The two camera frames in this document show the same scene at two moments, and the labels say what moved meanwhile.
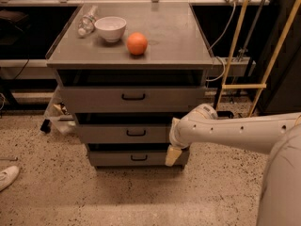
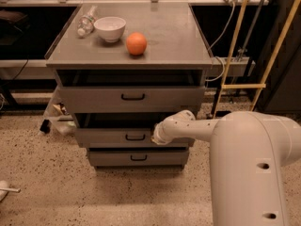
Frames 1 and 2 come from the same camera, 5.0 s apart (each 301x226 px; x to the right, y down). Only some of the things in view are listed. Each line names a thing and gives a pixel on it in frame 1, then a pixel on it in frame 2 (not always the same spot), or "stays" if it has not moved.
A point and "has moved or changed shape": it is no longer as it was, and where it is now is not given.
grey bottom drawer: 133,157 stays
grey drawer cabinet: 128,71 stays
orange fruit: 136,43 stays
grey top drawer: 133,99 stays
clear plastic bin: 59,116 stays
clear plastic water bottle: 87,24 stays
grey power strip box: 240,67 stays
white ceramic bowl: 111,28 stays
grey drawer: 124,134 has moved or changed shape
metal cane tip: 6,159 → 10,189
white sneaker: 7,177 → 3,193
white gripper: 175,137 → 159,135
